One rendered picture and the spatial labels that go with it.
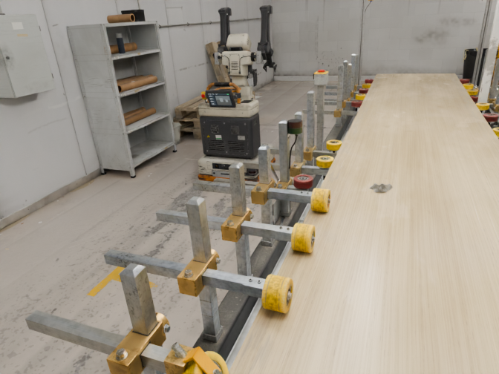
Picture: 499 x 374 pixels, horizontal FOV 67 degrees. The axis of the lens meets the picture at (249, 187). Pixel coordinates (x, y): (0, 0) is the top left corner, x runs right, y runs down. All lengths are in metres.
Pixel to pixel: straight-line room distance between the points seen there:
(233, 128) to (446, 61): 6.68
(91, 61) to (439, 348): 3.81
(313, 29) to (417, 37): 2.28
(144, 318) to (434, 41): 9.00
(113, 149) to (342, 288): 3.58
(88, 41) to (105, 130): 0.88
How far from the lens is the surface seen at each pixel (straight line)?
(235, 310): 1.23
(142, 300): 0.77
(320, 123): 2.31
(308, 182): 1.55
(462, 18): 9.44
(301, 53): 9.70
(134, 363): 0.80
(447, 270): 1.12
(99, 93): 4.18
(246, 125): 3.48
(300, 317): 0.91
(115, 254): 1.11
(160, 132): 4.98
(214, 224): 1.18
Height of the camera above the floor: 1.53
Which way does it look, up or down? 24 degrees down
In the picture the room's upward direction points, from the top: 4 degrees counter-clockwise
